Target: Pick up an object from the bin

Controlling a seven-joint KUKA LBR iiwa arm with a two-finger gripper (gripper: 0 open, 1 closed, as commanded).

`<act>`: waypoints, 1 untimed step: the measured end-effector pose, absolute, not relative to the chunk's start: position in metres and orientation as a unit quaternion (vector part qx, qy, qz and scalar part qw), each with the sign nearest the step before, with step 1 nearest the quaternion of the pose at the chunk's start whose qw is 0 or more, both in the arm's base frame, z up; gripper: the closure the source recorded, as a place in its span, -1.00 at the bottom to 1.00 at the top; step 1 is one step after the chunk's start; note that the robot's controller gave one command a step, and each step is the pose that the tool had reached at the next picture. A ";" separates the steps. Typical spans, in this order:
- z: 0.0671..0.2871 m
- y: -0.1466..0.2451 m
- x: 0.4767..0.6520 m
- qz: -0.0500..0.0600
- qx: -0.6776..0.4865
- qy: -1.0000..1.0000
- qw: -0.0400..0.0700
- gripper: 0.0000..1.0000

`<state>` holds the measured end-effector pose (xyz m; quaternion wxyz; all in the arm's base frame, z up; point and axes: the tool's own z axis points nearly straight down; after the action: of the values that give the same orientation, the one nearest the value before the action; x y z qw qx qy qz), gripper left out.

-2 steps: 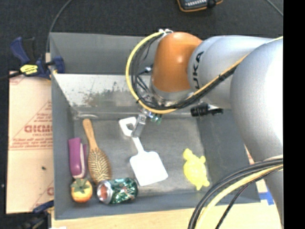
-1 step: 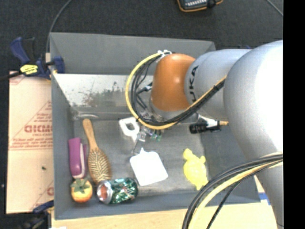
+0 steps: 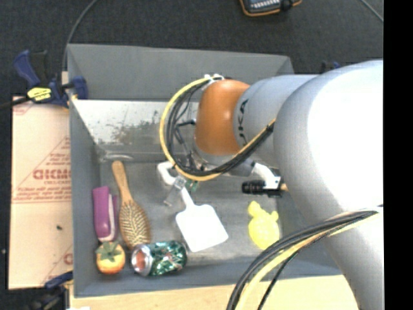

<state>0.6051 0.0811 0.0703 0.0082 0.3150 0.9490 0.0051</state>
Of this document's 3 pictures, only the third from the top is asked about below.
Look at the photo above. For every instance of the orange toy fruit green leaves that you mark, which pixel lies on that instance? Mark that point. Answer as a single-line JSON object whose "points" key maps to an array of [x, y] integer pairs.
{"points": [[110, 258]]}

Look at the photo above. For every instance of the brown cardboard board red print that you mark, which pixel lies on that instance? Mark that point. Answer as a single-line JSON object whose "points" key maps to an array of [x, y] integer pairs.
{"points": [[38, 224]]}

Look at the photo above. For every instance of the crushed green drink can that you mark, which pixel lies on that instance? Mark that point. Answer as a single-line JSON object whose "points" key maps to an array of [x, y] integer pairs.
{"points": [[161, 258]]}

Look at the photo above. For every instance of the wooden hairbrush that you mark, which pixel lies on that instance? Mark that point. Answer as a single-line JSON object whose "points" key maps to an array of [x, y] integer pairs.
{"points": [[134, 221]]}

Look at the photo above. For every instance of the black cylinder on white bracket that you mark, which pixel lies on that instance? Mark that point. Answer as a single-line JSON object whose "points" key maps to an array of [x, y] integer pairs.
{"points": [[255, 187]]}

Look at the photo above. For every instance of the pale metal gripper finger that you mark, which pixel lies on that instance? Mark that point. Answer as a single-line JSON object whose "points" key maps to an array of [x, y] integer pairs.
{"points": [[173, 195]]}

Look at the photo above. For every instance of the white flat spatula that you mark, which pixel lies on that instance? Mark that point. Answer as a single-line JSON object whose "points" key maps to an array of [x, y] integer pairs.
{"points": [[201, 226]]}

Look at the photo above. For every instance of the grey metal bin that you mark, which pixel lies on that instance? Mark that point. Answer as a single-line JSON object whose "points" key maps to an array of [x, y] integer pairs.
{"points": [[142, 76]]}

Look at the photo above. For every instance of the yellow toy grape bunch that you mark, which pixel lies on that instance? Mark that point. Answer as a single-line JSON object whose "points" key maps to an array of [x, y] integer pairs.
{"points": [[263, 226]]}

